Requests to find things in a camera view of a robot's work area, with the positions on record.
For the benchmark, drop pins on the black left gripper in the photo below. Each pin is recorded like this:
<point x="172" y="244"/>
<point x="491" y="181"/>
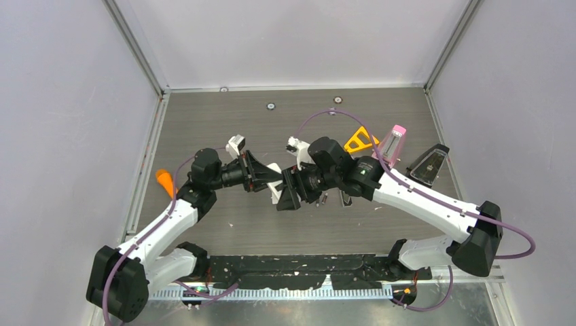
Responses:
<point x="255" y="174"/>

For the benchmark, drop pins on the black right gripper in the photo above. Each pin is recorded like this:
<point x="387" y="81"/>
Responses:
<point x="290" y="197"/>

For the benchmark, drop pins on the white remote control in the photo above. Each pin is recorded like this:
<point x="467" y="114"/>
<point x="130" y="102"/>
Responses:
<point x="275" y="187"/>

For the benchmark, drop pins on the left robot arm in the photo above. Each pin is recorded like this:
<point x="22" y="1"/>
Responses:
<point x="123" y="278"/>

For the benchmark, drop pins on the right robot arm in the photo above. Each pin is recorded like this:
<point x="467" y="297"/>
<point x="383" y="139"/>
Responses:
<point x="471" y="233"/>

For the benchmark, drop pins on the slim white black remote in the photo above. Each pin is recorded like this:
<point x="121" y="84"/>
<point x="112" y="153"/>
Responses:
<point x="346" y="199"/>

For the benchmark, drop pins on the pink metronome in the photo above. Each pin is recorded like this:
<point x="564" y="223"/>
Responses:
<point x="391" y="145"/>

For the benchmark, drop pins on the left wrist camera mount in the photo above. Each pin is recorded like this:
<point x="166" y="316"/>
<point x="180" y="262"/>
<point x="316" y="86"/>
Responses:
<point x="235" y="145"/>

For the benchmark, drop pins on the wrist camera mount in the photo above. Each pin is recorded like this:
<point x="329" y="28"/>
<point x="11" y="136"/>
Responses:
<point x="235" y="145"/>
<point x="299" y="149"/>

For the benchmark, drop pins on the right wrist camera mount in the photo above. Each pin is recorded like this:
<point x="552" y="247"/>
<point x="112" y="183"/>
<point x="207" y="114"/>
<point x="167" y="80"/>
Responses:
<point x="299" y="149"/>

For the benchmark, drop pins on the yellow triangular plastic frame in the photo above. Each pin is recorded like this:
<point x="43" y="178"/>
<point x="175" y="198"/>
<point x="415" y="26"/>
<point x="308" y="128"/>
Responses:
<point x="360" y="141"/>

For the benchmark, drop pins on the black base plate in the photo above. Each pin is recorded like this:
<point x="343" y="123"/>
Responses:
<point x="302" y="272"/>

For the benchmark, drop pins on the orange handle tool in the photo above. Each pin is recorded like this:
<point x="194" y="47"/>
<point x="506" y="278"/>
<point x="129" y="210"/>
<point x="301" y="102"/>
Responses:
<point x="165" y="179"/>

